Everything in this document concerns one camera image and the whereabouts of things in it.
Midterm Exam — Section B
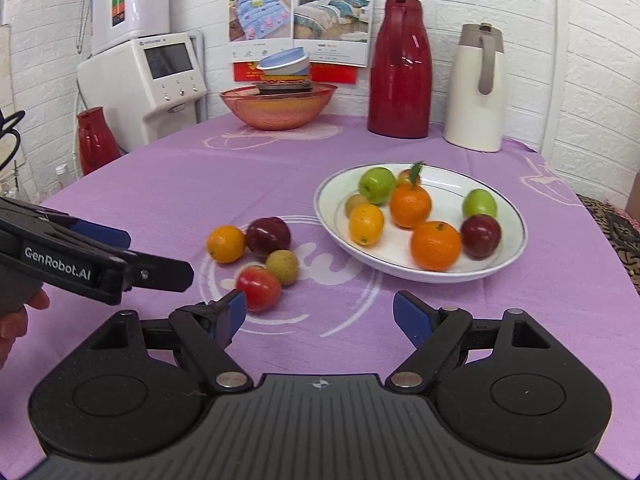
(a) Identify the orange with green leaf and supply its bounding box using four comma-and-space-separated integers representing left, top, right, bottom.
389, 161, 433, 230

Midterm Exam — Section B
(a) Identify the red glass vase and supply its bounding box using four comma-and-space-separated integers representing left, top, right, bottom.
76, 106, 121, 176

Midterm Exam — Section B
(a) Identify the white wall water purifier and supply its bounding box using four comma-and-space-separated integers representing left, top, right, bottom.
90, 0, 172, 56

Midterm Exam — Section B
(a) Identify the green mango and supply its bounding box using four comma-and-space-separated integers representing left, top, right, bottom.
359, 167, 397, 206
461, 188, 498, 220

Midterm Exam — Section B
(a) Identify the brown longan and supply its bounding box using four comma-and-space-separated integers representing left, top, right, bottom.
264, 249, 300, 286

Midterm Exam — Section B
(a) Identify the red thermos jug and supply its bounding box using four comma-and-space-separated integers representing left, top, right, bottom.
367, 0, 433, 139

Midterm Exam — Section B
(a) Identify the small greenish-brown fruit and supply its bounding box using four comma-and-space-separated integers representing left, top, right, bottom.
345, 193, 371, 218

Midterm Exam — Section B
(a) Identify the grey hose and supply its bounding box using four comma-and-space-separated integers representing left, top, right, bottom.
75, 0, 101, 56

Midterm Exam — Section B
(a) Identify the white oval plate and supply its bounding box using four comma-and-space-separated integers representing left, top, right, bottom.
313, 162, 528, 283

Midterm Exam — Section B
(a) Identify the white water dispenser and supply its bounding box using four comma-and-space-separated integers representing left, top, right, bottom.
76, 31, 208, 153

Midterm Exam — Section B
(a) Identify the dark patterned dish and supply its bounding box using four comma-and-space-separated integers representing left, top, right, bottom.
251, 74, 316, 97

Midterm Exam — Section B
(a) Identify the yellow-orange small orange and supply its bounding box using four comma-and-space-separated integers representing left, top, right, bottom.
348, 203, 385, 247

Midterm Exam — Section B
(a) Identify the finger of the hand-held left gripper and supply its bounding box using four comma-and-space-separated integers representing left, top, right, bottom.
122, 254, 195, 293
0, 197, 132, 252

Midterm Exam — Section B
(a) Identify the red paper banner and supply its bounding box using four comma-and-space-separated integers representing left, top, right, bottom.
232, 60, 358, 85

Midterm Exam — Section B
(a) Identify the dark red plum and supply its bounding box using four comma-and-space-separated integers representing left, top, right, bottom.
460, 214, 502, 260
245, 216, 292, 260

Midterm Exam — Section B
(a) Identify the white wall pipe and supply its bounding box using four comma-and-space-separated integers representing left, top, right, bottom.
537, 0, 571, 153

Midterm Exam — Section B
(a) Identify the orange glass bowl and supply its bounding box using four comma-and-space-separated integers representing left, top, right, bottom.
220, 82, 338, 132

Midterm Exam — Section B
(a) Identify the black cable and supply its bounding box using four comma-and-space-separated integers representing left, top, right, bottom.
0, 107, 26, 173

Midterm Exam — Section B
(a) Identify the large orange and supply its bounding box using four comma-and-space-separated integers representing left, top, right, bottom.
410, 220, 462, 272

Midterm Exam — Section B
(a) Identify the purple tablecloth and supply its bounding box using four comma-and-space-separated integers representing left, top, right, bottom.
0, 112, 640, 466

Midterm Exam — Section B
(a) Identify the white bowl with blue lid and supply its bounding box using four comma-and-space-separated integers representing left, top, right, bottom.
256, 46, 312, 78

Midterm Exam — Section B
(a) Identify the cream thermos jug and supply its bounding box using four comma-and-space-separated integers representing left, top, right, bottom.
443, 22, 507, 153

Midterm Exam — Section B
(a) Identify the brown patterned cloth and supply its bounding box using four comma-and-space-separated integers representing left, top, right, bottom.
575, 192, 640, 296

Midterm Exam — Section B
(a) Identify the person's left hand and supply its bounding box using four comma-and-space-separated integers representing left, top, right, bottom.
0, 287, 52, 371

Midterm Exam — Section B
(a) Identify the wall poster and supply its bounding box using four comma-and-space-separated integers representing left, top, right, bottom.
228, 0, 375, 67

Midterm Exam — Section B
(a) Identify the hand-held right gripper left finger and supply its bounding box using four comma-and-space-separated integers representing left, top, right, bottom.
87, 289, 254, 393

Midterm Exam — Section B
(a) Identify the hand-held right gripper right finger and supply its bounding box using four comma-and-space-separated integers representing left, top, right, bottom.
384, 290, 552, 392

